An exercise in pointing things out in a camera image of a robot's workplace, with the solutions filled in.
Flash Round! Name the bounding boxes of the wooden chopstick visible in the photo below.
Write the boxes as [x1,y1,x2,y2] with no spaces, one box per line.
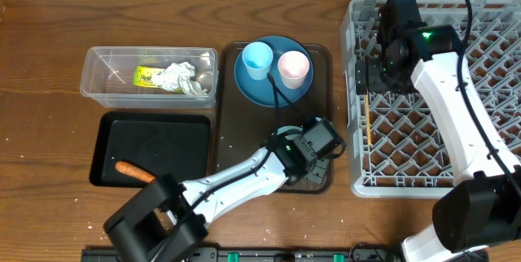
[365,94,372,147]

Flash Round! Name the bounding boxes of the white tissue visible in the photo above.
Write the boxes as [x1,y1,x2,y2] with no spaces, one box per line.
[151,62,208,96]

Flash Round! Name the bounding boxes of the foil snack wrapper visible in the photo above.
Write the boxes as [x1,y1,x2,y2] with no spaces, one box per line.
[133,66,164,88]

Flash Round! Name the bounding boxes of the orange carrot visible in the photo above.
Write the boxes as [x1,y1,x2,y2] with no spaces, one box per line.
[115,161,155,183]

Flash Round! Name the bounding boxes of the light blue bowl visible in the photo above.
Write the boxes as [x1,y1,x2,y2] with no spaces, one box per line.
[277,125,303,138]

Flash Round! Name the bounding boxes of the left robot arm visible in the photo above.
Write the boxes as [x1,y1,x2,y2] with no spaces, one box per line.
[103,132,334,261]

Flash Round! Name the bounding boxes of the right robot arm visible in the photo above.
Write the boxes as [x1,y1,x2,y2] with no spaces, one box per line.
[356,22,520,261]

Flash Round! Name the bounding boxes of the grey dishwasher rack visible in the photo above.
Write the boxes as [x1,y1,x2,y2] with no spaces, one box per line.
[340,0,520,199]

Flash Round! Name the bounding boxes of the dark blue plate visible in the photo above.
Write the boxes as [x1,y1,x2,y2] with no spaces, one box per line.
[234,36,314,107]

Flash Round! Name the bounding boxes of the pink cup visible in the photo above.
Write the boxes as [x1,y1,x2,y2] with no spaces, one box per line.
[278,50,310,90]

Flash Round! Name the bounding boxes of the brown serving tray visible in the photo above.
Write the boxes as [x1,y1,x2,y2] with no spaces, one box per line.
[208,42,333,174]

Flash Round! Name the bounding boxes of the light blue cup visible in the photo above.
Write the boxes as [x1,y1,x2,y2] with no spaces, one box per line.
[242,41,274,81]

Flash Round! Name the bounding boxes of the black tray bin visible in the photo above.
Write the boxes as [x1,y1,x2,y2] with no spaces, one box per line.
[89,111,210,188]

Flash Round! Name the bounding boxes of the clear plastic bin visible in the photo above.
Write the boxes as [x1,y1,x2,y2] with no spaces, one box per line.
[81,46,218,109]

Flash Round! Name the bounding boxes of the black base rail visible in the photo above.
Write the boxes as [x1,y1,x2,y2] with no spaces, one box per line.
[80,246,408,262]

